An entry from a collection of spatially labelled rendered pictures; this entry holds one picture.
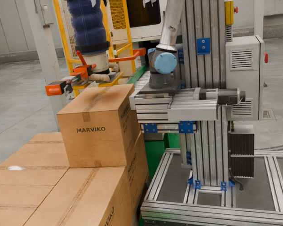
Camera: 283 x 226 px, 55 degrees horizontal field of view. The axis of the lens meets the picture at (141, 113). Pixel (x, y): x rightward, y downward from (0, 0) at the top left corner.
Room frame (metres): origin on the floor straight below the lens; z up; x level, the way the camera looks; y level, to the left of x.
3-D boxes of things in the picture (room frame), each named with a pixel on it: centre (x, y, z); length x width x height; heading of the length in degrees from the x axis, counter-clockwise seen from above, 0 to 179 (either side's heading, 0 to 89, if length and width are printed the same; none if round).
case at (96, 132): (1.89, 0.28, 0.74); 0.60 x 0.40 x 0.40; 169
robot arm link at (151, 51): (1.61, -0.14, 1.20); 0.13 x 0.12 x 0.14; 6
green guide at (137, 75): (3.79, 0.06, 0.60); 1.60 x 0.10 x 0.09; 166
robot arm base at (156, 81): (1.62, -0.14, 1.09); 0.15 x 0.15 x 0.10
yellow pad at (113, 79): (1.87, 0.17, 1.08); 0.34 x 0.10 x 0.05; 169
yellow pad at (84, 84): (1.90, 0.36, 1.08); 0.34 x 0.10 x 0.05; 169
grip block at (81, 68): (1.64, 0.31, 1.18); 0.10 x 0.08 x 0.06; 79
